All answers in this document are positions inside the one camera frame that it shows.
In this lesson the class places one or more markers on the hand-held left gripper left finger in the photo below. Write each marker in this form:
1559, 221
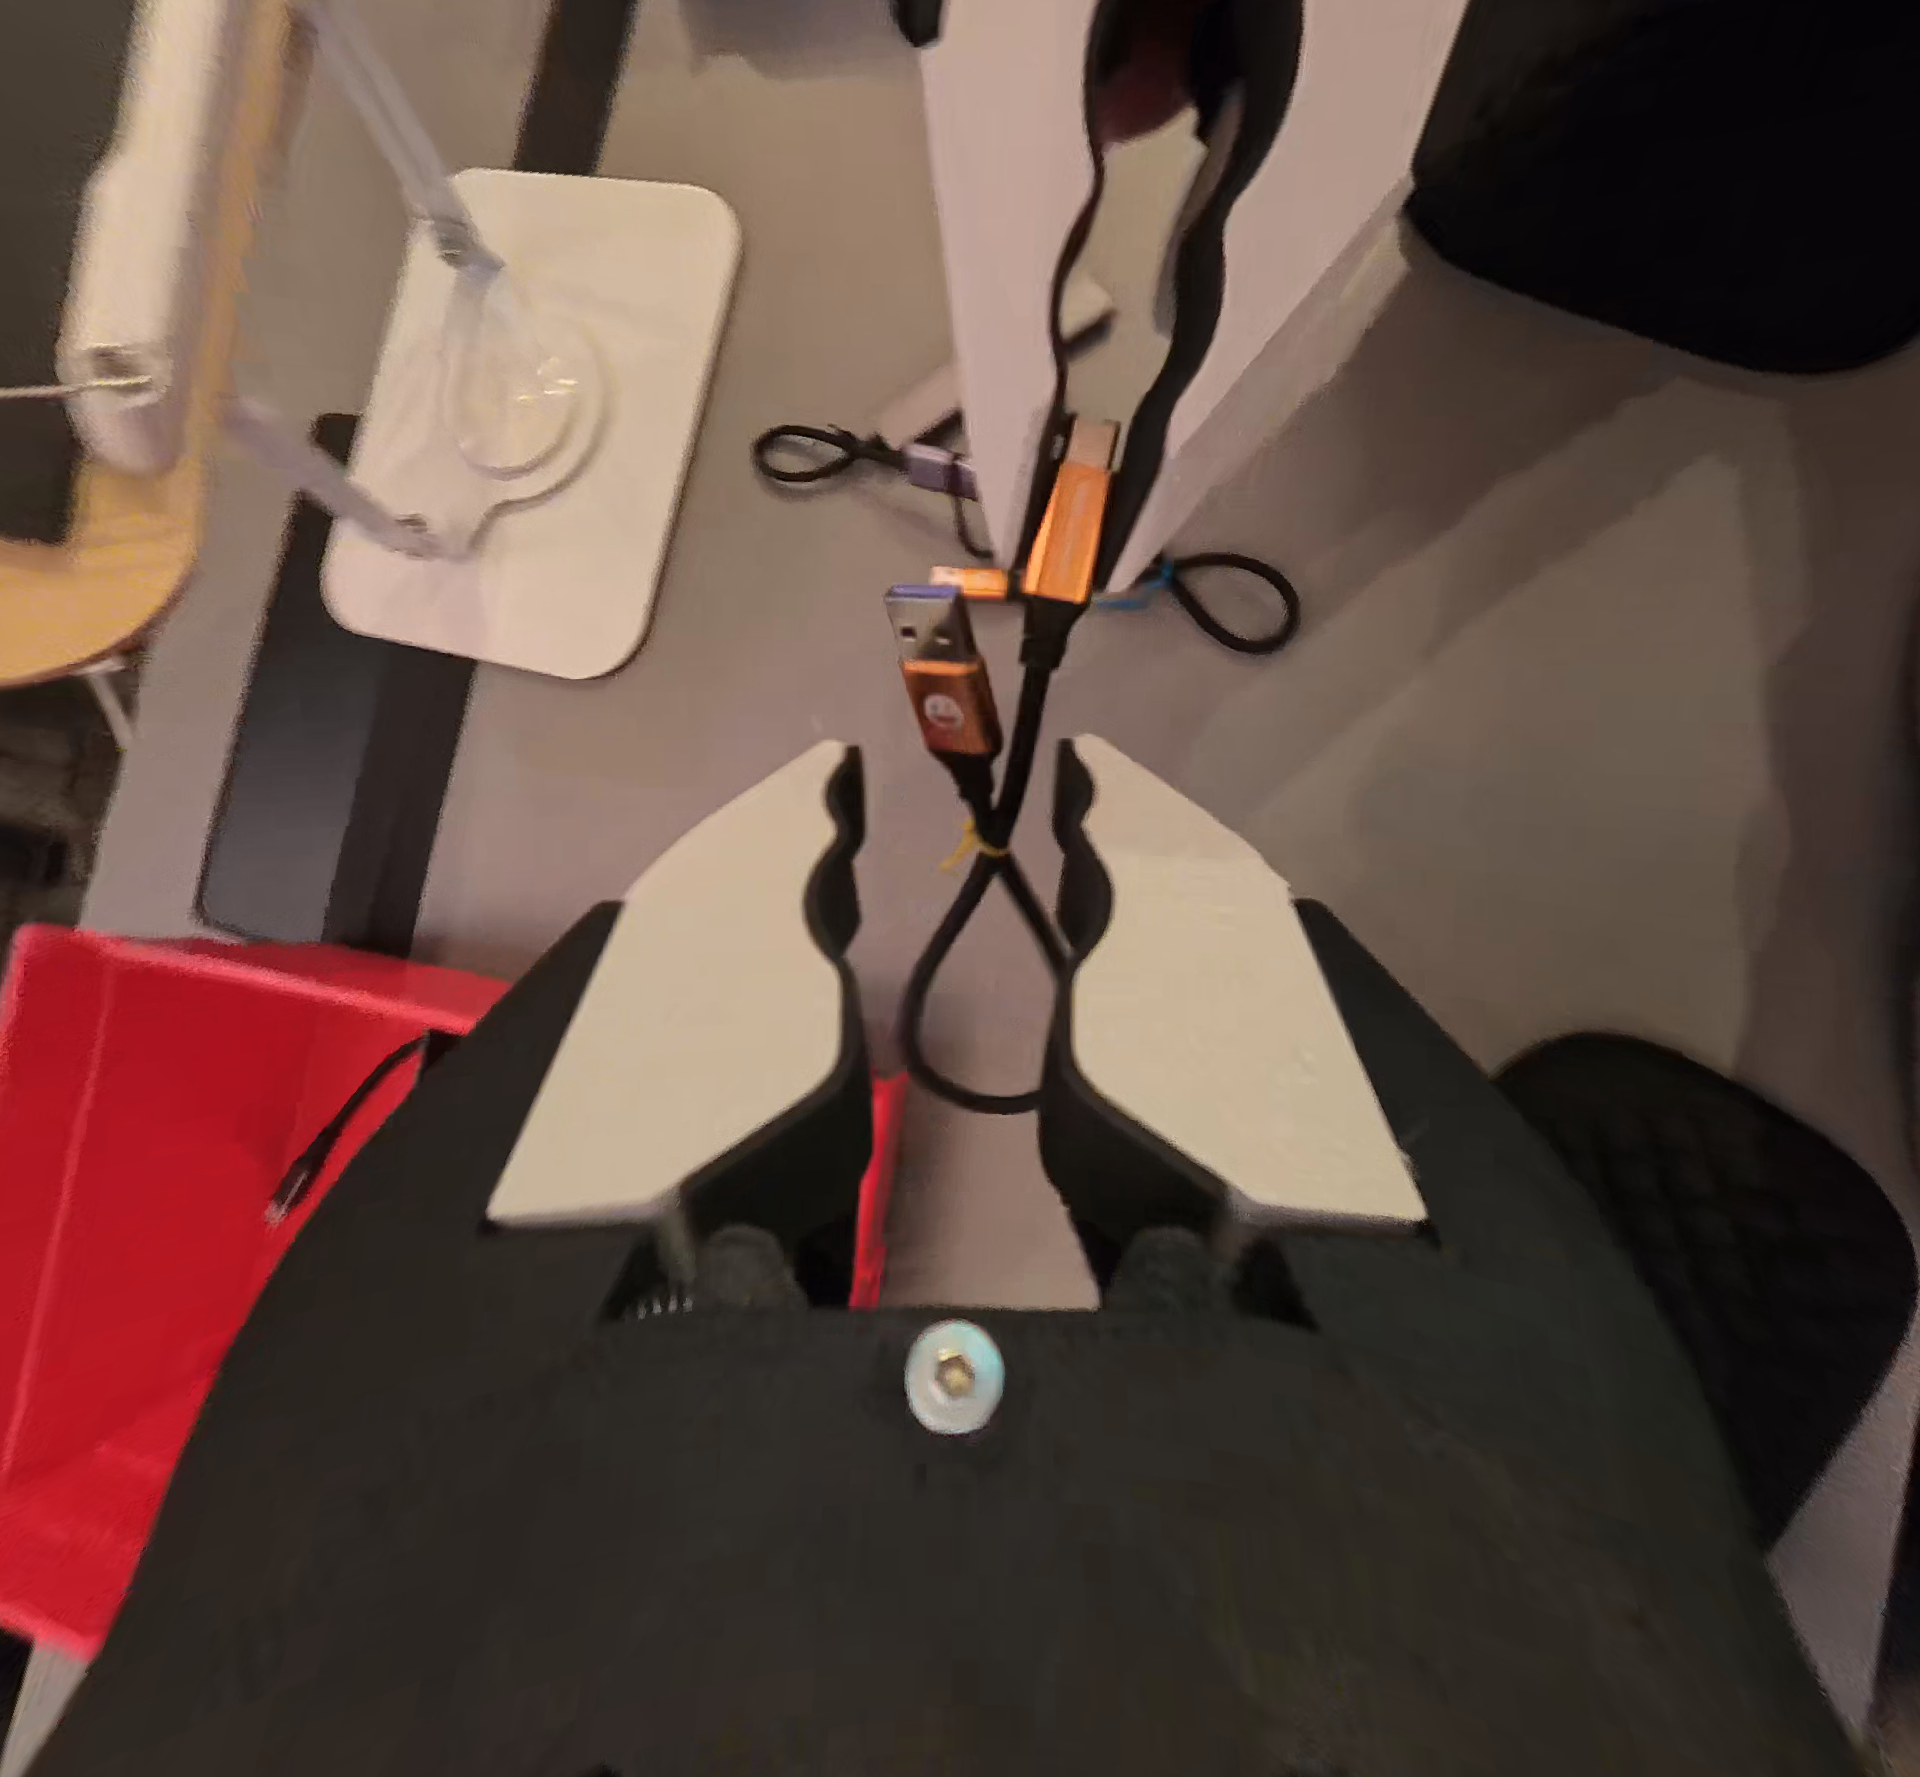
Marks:
691, 1043

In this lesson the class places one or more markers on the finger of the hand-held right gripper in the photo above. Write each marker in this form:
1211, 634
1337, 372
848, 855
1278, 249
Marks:
1005, 158
1350, 83

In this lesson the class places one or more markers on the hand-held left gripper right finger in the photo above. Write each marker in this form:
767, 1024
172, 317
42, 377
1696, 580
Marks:
1230, 1058

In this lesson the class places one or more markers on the grey usb hub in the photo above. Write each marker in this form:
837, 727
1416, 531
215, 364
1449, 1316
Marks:
938, 469

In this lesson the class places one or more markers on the red plastic bin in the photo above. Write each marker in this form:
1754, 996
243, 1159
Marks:
150, 1207

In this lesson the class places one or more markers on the black cushion pad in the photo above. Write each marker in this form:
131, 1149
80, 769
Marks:
1682, 158
1710, 1282

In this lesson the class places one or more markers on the white metal stand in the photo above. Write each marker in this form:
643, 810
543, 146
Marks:
646, 308

